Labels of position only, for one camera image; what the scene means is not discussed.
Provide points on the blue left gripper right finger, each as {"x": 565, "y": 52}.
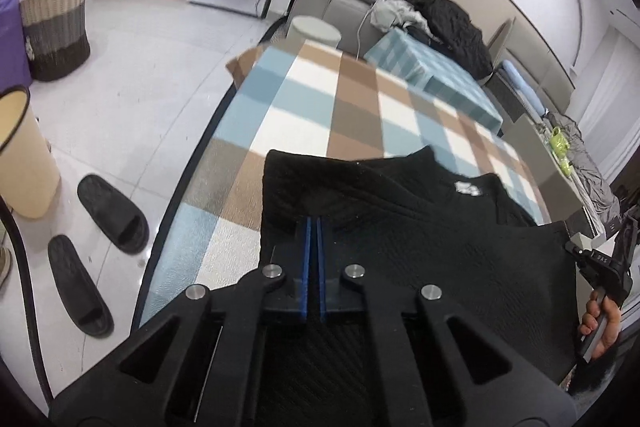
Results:
{"x": 321, "y": 264}

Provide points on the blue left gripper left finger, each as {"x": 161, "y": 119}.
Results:
{"x": 304, "y": 274}

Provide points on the black knit sweater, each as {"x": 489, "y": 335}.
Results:
{"x": 446, "y": 303}

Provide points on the grey bedside cabinet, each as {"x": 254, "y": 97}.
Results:
{"x": 565, "y": 197}

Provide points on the grey crumpled garment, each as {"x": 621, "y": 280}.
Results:
{"x": 603, "y": 200}

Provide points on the yellow green toy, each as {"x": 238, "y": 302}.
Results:
{"x": 560, "y": 146}

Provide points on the checkered plaid blanket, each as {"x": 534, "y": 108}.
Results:
{"x": 312, "y": 100}

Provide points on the black slipper far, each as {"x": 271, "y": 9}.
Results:
{"x": 117, "y": 216}

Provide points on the black slipper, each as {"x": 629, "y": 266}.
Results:
{"x": 79, "y": 295}
{"x": 117, "y": 216}

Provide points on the teal checkered folded blanket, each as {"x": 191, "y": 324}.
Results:
{"x": 432, "y": 72}

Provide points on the white round stool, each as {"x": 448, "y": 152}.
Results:
{"x": 305, "y": 27}

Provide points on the black slipper near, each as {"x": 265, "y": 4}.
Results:
{"x": 79, "y": 295}

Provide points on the grey sofa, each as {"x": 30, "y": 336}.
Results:
{"x": 350, "y": 17}

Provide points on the black quilted jacket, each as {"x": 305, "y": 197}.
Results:
{"x": 451, "y": 32}

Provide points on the beige trash bin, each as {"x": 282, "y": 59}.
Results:
{"x": 29, "y": 174}

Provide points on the woven laundry basket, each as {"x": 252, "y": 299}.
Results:
{"x": 56, "y": 39}

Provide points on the purple bag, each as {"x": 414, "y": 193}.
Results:
{"x": 14, "y": 67}

